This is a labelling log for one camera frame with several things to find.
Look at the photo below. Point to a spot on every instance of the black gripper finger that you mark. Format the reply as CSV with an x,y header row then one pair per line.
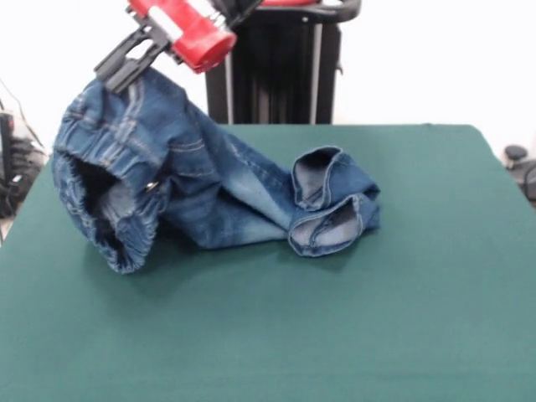
x,y
134,71
121,52

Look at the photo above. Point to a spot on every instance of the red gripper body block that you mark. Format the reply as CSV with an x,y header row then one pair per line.
x,y
197,33

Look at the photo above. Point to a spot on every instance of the blue denim jeans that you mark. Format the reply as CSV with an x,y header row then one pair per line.
x,y
201,180

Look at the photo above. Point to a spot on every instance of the black electronics box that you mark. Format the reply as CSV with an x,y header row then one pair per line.
x,y
6,142

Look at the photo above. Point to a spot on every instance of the dark green table cloth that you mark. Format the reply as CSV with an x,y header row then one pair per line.
x,y
251,326

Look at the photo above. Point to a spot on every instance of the black office chair base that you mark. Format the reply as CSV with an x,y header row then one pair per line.
x,y
521,165

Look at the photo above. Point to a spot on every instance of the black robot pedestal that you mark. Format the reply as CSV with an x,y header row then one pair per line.
x,y
285,75

